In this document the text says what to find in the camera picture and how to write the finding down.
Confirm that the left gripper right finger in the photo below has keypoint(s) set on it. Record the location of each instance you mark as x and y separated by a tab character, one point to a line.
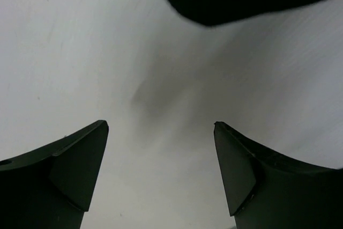
267	189

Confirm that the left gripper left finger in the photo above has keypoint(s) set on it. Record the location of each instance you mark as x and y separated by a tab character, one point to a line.
52	186

